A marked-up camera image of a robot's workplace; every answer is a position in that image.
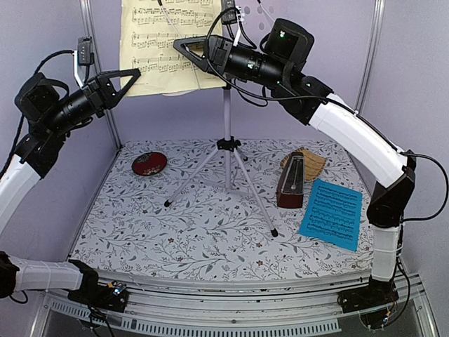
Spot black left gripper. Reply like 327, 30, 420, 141
43, 65, 141, 135

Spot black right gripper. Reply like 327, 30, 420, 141
172, 33, 288, 89

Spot yellow sheet music page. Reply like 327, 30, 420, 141
119, 0, 225, 97

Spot white tripod music stand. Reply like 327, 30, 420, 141
164, 84, 279, 237

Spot dark red wooden metronome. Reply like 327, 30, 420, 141
276, 152, 304, 209

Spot white blue sheet music booklet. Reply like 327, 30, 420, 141
299, 179, 363, 251

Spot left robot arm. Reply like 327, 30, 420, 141
1, 68, 141, 305

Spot red floral round tin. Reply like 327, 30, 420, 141
131, 152, 168, 176

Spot floral table cloth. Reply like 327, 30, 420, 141
71, 139, 373, 282

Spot woven bamboo tray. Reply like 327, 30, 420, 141
280, 147, 326, 182

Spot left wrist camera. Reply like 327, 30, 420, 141
76, 37, 94, 66

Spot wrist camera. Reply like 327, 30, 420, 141
220, 0, 238, 25
76, 37, 94, 66

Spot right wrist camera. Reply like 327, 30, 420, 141
220, 0, 238, 25

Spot left aluminium frame post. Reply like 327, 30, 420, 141
79, 0, 123, 150

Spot aluminium frame post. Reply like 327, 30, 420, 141
79, 0, 123, 150
354, 0, 386, 114

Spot right aluminium frame post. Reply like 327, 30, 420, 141
354, 0, 386, 114

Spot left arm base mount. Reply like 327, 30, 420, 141
67, 278, 129, 313

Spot aluminium front rail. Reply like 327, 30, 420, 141
31, 272, 440, 336

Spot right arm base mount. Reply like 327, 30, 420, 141
337, 277, 399, 330

